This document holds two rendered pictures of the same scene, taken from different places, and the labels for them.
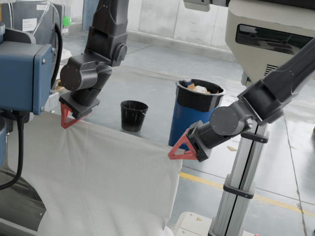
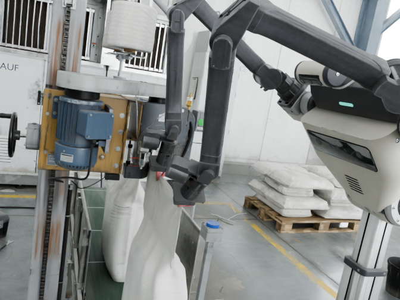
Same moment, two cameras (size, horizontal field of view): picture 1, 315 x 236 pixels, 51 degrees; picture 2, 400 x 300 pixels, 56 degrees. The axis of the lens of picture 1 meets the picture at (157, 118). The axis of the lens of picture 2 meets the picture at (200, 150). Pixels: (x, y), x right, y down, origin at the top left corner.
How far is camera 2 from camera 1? 1.02 m
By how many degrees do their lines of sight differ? 53
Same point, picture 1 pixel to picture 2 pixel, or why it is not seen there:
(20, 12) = (158, 110)
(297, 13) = (347, 120)
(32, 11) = not seen: hidden behind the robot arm
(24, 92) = (83, 127)
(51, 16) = (186, 116)
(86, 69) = (150, 136)
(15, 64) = (83, 115)
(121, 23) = (172, 112)
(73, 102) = (153, 160)
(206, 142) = (181, 191)
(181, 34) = not seen: outside the picture
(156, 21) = not seen: outside the picture
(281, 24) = (325, 128)
